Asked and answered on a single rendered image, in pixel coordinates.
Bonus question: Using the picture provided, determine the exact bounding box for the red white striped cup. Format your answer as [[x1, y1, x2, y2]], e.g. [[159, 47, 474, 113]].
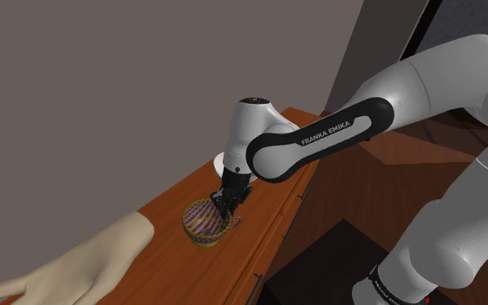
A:
[[181, 198, 243, 249]]

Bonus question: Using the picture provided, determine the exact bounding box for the white plate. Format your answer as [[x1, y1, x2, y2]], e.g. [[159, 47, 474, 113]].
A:
[[212, 151, 258, 184]]

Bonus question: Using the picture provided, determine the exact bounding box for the brown wooden chest of drawers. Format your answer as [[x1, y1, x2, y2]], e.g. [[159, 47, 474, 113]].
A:
[[0, 107, 326, 305]]

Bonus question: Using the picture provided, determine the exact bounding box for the dark robot stand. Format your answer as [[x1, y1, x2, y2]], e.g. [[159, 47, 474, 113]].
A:
[[263, 217, 460, 305]]

